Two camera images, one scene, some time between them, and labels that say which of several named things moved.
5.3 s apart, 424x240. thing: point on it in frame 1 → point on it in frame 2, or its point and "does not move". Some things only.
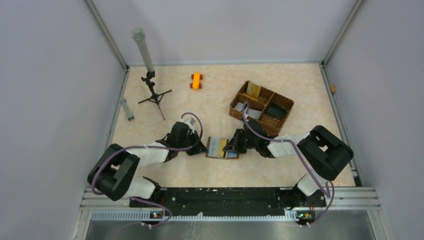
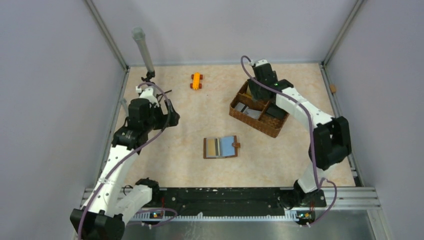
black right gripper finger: x=199 y=148 → x=174 y=116
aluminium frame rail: x=352 y=197 does not move
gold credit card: x=222 y=143 → x=212 y=147
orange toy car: x=196 y=77 does not move
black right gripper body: x=251 y=144 → x=255 y=88
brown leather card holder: x=214 y=149 does not move
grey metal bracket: x=129 y=115 does not move
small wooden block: x=333 y=88 does not move
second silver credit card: x=253 y=113 does not move
